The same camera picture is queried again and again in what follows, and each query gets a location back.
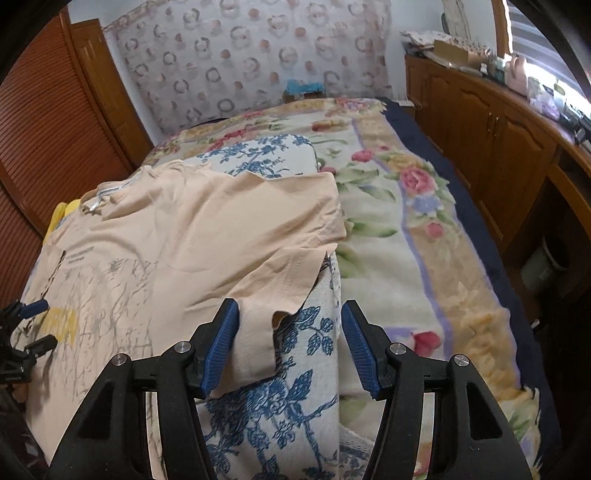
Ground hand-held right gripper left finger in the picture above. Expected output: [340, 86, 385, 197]
[46, 298, 240, 480]

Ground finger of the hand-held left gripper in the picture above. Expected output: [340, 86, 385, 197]
[14, 335, 58, 365]
[0, 299, 49, 326]

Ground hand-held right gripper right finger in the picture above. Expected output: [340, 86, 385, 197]
[340, 300, 548, 480]

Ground beige printed t-shirt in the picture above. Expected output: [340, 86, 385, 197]
[18, 159, 348, 462]

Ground blue floral white quilt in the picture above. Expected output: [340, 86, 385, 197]
[194, 134, 345, 480]

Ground dark cloth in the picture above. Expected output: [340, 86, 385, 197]
[0, 392, 44, 480]

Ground yellow plush toy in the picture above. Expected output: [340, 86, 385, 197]
[44, 200, 81, 241]

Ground multicolour floral blanket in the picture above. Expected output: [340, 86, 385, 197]
[139, 97, 543, 480]

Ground wooden louvered wardrobe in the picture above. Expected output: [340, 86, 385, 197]
[0, 11, 155, 305]

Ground navy bed sheet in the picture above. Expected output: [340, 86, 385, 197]
[383, 99, 564, 462]

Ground grey waste bin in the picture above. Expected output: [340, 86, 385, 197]
[519, 235, 570, 296]

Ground wooden side cabinet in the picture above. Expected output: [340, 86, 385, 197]
[404, 51, 591, 324]

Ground turquoise small object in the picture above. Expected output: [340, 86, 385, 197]
[283, 79, 324, 102]

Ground purple plastic bag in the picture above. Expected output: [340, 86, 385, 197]
[531, 92, 561, 121]

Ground cardboard box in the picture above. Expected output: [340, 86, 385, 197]
[434, 39, 469, 65]

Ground patterned paper stack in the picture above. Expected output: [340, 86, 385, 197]
[401, 28, 490, 70]

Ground pink bottle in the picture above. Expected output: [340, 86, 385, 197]
[508, 53, 529, 95]

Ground pale wall hanging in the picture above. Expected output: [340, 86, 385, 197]
[441, 0, 472, 40]

